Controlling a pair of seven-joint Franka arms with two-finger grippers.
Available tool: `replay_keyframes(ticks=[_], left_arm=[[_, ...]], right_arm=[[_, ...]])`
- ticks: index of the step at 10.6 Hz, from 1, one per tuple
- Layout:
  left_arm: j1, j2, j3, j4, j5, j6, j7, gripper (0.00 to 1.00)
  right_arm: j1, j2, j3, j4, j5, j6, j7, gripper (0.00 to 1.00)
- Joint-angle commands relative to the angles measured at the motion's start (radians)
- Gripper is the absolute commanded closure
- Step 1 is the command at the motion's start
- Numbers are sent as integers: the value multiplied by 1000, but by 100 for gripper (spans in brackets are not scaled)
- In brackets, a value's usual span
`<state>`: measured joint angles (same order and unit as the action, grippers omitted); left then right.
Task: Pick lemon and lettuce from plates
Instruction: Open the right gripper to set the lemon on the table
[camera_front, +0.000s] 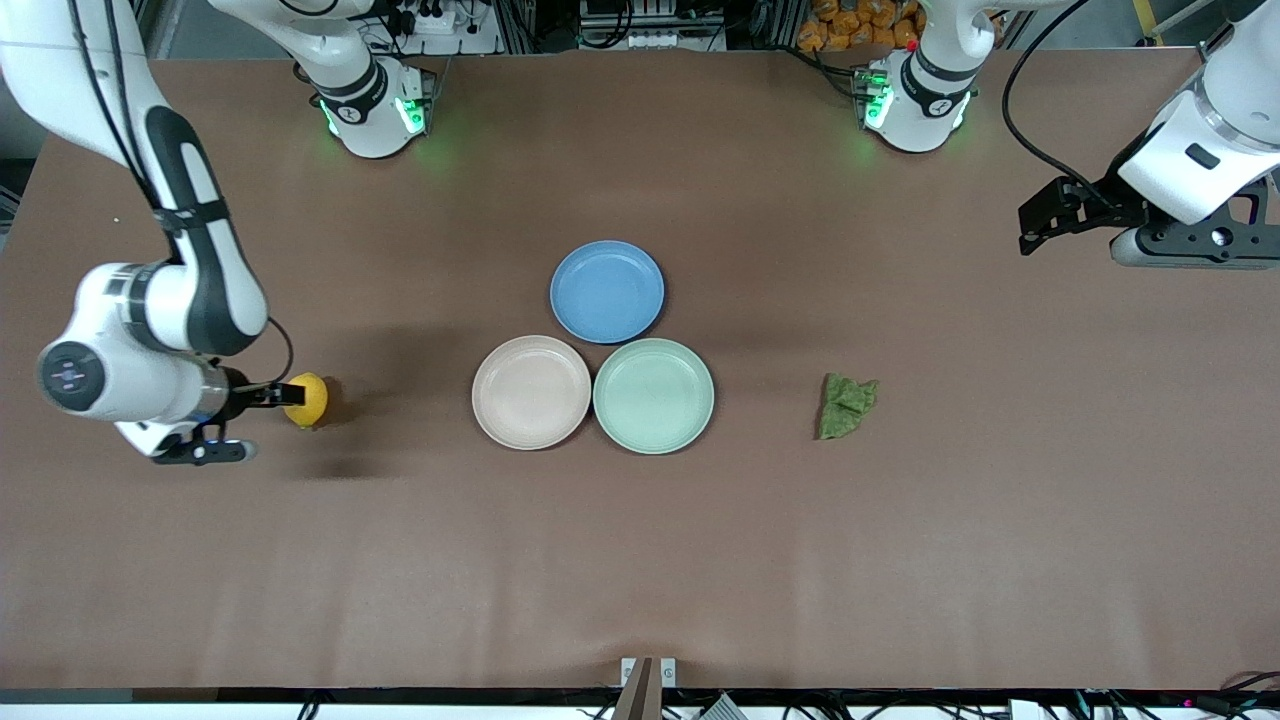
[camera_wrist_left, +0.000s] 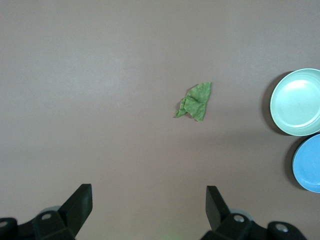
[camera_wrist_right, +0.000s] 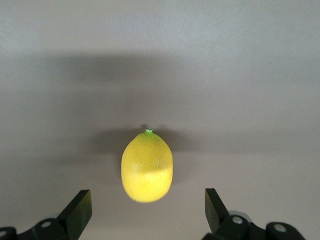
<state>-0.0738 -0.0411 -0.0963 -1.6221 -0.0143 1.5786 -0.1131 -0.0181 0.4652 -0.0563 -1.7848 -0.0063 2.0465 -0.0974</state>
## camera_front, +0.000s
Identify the grey ribbed block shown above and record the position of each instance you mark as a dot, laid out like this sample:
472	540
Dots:
720	710

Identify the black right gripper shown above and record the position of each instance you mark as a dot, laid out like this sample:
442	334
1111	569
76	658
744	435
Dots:
236	391

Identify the metal bracket with post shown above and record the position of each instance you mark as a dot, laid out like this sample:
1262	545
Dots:
640	690

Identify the black electronics rack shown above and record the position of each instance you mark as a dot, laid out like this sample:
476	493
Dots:
650	25

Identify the beige round plate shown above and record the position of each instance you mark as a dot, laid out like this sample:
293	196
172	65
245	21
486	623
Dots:
531	392

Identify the white power strip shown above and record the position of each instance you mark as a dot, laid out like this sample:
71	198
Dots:
450	25

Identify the blue round plate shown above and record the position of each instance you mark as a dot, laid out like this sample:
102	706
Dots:
607	292

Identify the aluminium frame corner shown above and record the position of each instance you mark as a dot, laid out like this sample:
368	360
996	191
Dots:
1175	22

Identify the green lettuce leaf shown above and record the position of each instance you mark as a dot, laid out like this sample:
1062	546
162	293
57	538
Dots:
845	405

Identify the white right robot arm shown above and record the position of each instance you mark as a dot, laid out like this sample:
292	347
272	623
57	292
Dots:
130	380

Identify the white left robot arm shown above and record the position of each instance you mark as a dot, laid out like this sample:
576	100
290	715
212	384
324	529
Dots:
925	110

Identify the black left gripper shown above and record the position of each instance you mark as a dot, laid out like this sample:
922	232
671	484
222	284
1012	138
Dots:
1103	205

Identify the bag of oranges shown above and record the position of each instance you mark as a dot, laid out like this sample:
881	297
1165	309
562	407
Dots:
850	25

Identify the yellow lemon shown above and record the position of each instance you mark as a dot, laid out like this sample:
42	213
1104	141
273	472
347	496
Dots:
315	416

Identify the mint green round plate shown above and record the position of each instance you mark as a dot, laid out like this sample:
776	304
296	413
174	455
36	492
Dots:
654	396

